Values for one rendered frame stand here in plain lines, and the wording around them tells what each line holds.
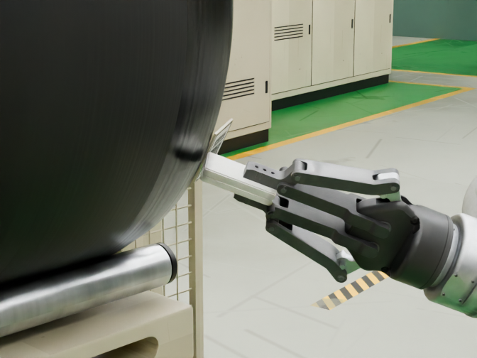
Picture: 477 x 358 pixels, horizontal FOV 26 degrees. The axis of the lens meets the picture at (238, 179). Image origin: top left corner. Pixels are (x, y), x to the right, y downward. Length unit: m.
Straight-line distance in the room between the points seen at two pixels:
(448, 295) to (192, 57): 0.32
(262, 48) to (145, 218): 5.25
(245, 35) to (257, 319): 2.88
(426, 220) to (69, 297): 0.34
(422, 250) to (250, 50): 5.17
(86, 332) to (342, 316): 2.52
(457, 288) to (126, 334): 0.32
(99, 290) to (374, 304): 2.65
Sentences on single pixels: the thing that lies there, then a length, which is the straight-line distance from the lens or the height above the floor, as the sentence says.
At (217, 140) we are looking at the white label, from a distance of 0.97.
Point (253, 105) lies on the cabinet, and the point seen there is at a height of 0.25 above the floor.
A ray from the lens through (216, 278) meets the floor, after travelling 3.84.
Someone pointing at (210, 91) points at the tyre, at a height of 1.10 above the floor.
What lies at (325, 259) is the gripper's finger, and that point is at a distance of 0.99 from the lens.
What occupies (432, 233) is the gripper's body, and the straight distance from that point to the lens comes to 0.96.
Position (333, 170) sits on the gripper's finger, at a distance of 0.94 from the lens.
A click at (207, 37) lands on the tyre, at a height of 1.15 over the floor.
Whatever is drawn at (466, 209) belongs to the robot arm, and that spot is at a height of 0.94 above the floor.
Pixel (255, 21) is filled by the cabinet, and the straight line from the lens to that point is 6.11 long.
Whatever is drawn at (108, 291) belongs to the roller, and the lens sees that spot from 1.01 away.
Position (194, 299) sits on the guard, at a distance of 1.81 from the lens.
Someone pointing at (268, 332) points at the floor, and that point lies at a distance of 3.34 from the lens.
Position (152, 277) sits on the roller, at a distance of 1.05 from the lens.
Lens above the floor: 1.23
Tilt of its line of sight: 13 degrees down
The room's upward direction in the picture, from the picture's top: straight up
